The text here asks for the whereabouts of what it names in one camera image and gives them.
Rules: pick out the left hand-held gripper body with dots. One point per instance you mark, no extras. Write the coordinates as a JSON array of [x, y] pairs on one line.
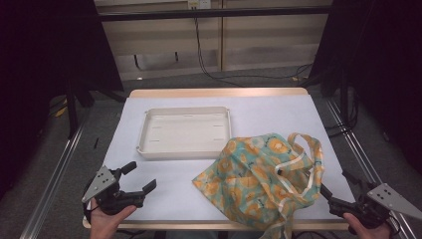
[[112, 197]]

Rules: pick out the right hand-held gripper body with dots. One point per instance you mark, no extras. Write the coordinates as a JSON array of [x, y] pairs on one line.
[[371, 209]]

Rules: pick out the white plastic tray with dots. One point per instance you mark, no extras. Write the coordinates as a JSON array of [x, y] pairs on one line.
[[185, 132]]

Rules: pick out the fruit print cloth bag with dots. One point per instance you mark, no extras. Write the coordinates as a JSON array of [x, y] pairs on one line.
[[252, 179]]

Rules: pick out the person's right hand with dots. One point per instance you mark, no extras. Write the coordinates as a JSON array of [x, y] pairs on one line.
[[368, 232]]

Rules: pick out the person's left hand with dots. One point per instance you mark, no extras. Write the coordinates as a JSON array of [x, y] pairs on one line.
[[106, 225]]

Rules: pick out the white table mat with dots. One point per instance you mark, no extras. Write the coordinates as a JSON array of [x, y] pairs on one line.
[[172, 192]]

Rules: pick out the small black stick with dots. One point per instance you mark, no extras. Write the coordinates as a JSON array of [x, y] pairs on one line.
[[96, 143]]

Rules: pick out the black metal stand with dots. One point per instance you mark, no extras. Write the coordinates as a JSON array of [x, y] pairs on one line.
[[345, 99], [71, 113]]

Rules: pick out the wooden table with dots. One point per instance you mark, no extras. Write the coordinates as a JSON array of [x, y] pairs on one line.
[[215, 92]]

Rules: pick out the black curtain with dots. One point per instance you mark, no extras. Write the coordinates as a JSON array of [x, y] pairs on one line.
[[384, 66], [40, 66]]

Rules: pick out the beige low cabinet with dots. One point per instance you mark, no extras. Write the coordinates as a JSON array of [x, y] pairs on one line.
[[265, 36]]

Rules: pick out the black horizontal bar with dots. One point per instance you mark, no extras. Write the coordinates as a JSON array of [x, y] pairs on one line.
[[205, 14]]

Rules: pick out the aluminium floor rail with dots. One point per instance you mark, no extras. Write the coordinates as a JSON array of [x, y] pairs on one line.
[[360, 156], [53, 186]]

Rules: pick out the white wall socket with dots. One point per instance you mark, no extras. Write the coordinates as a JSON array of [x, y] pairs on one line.
[[199, 4]]

